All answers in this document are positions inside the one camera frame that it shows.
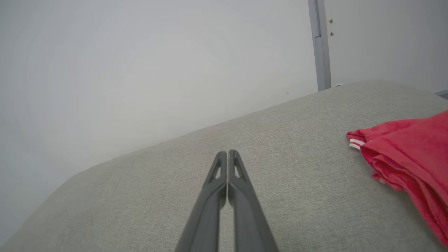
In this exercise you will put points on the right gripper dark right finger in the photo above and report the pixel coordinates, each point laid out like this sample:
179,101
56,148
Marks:
248,220

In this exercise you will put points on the grey baseboard strip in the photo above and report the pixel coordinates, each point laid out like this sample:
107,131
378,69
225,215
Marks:
442,93

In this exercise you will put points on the red Bulls 23 jersey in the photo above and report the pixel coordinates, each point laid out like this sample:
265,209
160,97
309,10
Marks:
413,147

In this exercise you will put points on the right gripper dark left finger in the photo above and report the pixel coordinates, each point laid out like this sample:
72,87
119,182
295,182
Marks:
206,217

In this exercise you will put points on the grey wall post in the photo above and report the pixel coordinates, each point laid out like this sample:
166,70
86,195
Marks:
322,59

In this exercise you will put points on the grey fabric sofa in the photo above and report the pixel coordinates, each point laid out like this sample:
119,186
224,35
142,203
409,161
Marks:
140,196

